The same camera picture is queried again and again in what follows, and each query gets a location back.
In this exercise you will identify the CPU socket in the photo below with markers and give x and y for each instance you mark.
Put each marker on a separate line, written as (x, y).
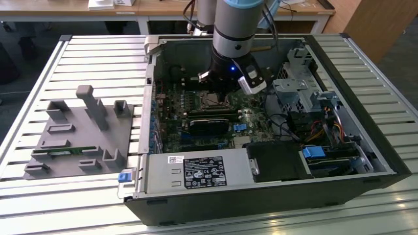
(212, 107)

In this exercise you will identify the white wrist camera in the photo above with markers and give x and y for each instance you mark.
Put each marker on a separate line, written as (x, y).
(252, 80)

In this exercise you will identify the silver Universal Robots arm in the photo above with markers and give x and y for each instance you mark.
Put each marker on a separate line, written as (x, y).
(235, 24)

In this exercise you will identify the graphics card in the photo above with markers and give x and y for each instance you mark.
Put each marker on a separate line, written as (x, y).
(208, 127)

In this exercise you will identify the blue disk carrier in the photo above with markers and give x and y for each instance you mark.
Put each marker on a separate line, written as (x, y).
(313, 153)

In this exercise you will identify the green RAM stick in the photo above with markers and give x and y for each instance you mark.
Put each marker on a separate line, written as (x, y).
(76, 149)

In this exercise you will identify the green motherboard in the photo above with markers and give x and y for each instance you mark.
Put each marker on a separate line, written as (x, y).
(251, 117)

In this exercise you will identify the silver heat sink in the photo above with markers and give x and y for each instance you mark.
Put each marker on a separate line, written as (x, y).
(242, 140)

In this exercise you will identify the silver CPU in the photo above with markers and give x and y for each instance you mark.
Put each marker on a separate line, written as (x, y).
(212, 98)

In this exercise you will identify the wooden desk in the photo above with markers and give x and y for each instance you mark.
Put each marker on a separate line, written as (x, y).
(48, 11)

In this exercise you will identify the wooden cabinet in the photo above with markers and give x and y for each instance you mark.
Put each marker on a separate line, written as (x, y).
(375, 24)

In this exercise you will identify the silver drive cage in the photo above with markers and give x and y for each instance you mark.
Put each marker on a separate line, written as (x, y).
(287, 85)

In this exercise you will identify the pale blue hanging cloth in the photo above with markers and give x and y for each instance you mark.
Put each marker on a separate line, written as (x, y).
(271, 17)

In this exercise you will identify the white box black label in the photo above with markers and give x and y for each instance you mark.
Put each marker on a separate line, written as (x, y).
(126, 2)

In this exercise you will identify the silver power supply unit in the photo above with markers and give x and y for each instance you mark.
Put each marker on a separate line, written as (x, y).
(159, 176)

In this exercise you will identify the blue case latch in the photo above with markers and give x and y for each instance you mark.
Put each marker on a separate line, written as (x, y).
(124, 178)

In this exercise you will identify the grey parts rack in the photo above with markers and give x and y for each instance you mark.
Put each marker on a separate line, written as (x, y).
(81, 147)

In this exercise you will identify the black open PC case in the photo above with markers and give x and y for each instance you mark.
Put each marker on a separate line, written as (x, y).
(228, 210)

